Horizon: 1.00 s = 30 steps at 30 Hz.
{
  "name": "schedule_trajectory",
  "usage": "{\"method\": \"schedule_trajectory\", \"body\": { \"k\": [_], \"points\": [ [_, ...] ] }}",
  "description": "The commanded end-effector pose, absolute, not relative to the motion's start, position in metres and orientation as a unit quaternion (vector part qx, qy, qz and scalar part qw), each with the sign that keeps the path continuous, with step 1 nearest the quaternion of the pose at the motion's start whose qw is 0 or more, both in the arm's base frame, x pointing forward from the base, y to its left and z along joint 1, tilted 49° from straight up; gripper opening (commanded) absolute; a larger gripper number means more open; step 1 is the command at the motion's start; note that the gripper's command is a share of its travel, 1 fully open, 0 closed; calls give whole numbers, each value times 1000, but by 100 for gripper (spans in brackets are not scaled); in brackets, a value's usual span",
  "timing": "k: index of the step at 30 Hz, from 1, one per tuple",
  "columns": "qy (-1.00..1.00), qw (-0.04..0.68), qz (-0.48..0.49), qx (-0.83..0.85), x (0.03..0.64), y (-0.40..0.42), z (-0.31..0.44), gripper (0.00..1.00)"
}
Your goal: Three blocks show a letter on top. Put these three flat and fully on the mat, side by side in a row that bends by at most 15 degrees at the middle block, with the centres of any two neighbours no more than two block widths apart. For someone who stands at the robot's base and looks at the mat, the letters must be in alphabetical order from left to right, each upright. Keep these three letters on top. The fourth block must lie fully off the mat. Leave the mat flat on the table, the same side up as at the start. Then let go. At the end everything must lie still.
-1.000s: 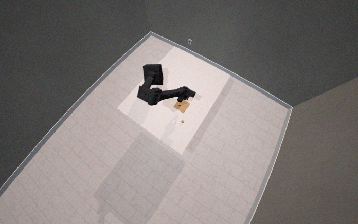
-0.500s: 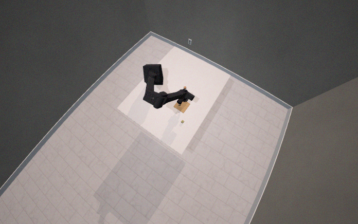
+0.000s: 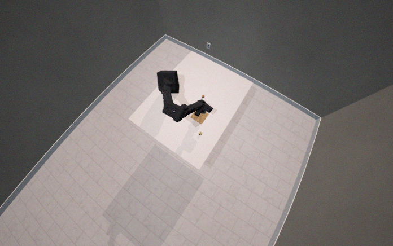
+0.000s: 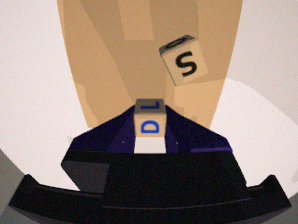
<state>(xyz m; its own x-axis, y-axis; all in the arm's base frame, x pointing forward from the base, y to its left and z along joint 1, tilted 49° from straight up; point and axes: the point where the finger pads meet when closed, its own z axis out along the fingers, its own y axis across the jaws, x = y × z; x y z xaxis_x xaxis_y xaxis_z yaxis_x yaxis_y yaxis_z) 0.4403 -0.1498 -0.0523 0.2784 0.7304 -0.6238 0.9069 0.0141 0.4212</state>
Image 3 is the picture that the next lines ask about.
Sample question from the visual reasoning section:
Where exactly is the tan mat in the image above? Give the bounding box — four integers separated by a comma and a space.
191, 112, 209, 124

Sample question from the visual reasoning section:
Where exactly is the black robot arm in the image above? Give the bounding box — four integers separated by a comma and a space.
159, 74, 213, 122

